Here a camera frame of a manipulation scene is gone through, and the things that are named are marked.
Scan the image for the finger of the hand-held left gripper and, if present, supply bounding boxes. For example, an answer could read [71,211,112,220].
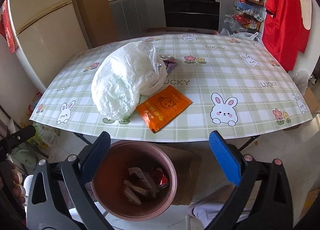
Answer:
[0,125,36,151]

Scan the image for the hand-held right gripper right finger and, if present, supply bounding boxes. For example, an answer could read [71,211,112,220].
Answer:
[209,130,293,230]

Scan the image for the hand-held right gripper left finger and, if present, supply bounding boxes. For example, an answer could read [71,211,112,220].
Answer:
[26,131,112,230]

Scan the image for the pink trash bin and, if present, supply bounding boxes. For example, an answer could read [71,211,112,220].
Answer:
[91,140,178,221]

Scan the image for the crushed red can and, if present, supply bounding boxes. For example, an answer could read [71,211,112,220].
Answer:
[149,167,170,189]

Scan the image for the orange packet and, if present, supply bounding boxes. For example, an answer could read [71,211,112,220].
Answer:
[136,85,193,134]

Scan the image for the white plastic bag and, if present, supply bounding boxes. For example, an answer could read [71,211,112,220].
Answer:
[91,41,167,121]

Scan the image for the purple foil wrapper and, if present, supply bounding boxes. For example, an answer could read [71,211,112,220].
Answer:
[160,55,178,73]

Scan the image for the person's left hand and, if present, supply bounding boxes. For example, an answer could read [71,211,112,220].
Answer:
[11,165,27,205]

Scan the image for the pale green plastic container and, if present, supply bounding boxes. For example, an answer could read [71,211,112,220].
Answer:
[10,149,38,175]

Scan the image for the green printed plastic bag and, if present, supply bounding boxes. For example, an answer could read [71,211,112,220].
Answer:
[32,123,60,148]

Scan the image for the black folding table leg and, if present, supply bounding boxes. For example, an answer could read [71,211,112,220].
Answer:
[75,133,93,146]
[237,136,258,151]

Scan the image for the red bag with blue item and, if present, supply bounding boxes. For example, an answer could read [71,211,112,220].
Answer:
[29,93,42,113]

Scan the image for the person's white sock foot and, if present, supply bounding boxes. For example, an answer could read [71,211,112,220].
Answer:
[189,200,250,230]

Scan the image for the checked rabbit-print tablecloth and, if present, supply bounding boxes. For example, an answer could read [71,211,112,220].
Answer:
[29,33,315,143]

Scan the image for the red printed cloth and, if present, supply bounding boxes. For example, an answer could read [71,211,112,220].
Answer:
[0,0,17,54]

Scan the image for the cardboard box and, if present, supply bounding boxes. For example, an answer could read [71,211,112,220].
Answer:
[285,86,320,131]

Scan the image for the cream two-door refrigerator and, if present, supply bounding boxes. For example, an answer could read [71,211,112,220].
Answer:
[9,0,89,91]

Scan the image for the clear plastic bag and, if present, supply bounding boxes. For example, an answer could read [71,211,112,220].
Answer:
[292,70,317,96]

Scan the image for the white bag with green print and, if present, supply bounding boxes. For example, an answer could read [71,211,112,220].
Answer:
[230,32,259,42]

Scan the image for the red apron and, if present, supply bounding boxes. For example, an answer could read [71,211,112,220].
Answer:
[261,0,313,72]

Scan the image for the grey lower kitchen cabinets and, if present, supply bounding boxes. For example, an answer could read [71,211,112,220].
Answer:
[109,0,167,37]

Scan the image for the narrow grey lower cabinet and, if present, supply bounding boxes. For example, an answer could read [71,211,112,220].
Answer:
[218,0,237,32]

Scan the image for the black stove with oven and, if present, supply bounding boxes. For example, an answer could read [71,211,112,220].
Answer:
[162,0,220,33]

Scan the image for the black wire storage rack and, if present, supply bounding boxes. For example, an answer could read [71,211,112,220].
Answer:
[231,0,265,33]

